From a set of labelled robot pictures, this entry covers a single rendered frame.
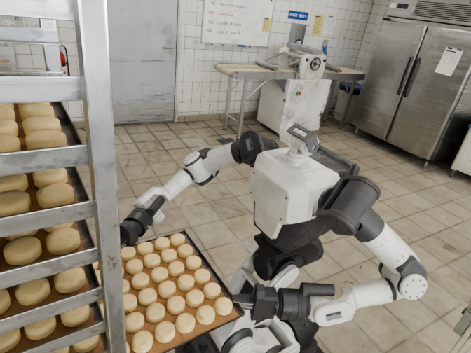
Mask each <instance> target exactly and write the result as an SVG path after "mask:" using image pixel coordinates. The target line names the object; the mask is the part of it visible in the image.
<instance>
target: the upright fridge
mask: <svg viewBox="0 0 471 353"><path fill-rule="evenodd" d="M386 15H387V16H386V18H383V19H382V20H383V21H382V23H381V27H380V29H379V33H378V36H377V39H376V43H375V46H374V49H373V53H372V55H371V59H370V62H369V66H368V68H367V72H366V75H365V77H364V82H363V84H362V88H361V91H360V95H359V97H358V100H357V104H356V107H355V110H354V114H353V117H352V120H351V122H350V125H351V126H353V127H356V129H355V134H354V135H357V133H358V130H359V129H361V130H363V131H365V132H367V133H369V134H372V135H374V136H375V137H378V138H379V139H382V140H384V141H386V142H388V143H390V144H392V145H395V146H397V147H399V148H401V149H403V150H405V151H408V152H410V153H412V154H414V155H417V156H418V157H420V158H422V159H423V160H424V161H425V162H424V164H423V165H424V166H423V167H422V169H426V168H425V166H427V165H428V163H429V162H436V161H439V160H446V159H449V160H450V161H448V163H451V161H452V160H453V159H454V158H455V157H456V155H457V153H458V151H459V149H460V147H461V145H462V143H463V140H464V138H465V136H466V134H467V132H468V130H469V127H468V125H469V124H471V0H390V4H389V7H388V10H387V13H386ZM446 47H450V48H454V49H461V50H463V53H462V55H461V57H460V59H459V61H458V64H457V65H456V68H455V69H454V71H453V73H452V75H451V76H447V75H444V74H440V73H437V72H435V69H436V68H437V66H438V64H439V62H440V60H441V58H442V55H443V54H444V51H445V49H446Z"/></svg>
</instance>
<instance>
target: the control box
mask: <svg viewBox="0 0 471 353"><path fill-rule="evenodd" d="M470 322H471V314H469V313H468V312H466V311H465V313H464V314H463V316H462V317H461V318H460V320H459V322H458V323H457V324H456V326H455V328H453V331H454V332H455V333H457V334H458V335H459V336H462V334H463V332H464V331H465V330H466V328H467V327H468V326H469V324H470Z"/></svg>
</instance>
